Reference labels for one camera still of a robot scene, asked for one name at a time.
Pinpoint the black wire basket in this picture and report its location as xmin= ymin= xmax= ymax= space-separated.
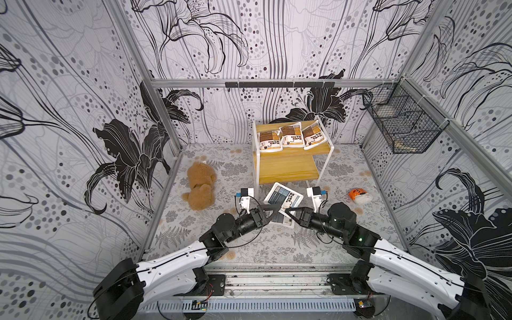
xmin=363 ymin=82 xmax=449 ymax=154

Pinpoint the blue coffee bag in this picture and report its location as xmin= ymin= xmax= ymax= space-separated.
xmin=264 ymin=183 xmax=303 ymax=213
xmin=272 ymin=213 xmax=295 ymax=229

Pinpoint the black wall bar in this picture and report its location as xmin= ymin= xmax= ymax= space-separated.
xmin=225 ymin=81 xmax=335 ymax=88

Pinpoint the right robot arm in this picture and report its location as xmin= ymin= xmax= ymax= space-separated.
xmin=285 ymin=202 xmax=491 ymax=319

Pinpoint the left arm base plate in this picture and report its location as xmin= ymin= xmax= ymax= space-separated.
xmin=178 ymin=274 xmax=226 ymax=298

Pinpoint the blue coffee bag top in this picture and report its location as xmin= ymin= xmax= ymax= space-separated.
xmin=264 ymin=183 xmax=303 ymax=213

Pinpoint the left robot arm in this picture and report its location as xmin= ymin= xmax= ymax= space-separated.
xmin=91 ymin=205 xmax=280 ymax=319

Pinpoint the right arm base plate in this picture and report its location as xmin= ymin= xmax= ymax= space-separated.
xmin=327 ymin=273 xmax=379 ymax=296

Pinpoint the orange white toy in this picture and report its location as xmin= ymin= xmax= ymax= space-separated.
xmin=349 ymin=188 xmax=373 ymax=205

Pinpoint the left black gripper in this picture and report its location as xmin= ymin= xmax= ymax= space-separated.
xmin=223 ymin=204 xmax=281 ymax=244

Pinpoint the grey slotted cable duct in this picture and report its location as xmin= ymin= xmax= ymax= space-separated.
xmin=139 ymin=298 xmax=356 ymax=313

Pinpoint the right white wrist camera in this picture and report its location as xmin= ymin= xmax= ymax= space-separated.
xmin=307 ymin=187 xmax=325 ymax=213

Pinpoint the brown coffee bag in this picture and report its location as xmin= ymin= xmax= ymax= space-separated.
xmin=279 ymin=122 xmax=305 ymax=148
xmin=257 ymin=130 xmax=283 ymax=153
xmin=302 ymin=120 xmax=327 ymax=150

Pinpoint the brown teddy bear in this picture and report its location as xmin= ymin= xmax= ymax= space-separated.
xmin=182 ymin=161 xmax=217 ymax=211

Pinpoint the white wooden two-tier shelf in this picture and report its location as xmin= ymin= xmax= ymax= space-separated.
xmin=252 ymin=122 xmax=335 ymax=197

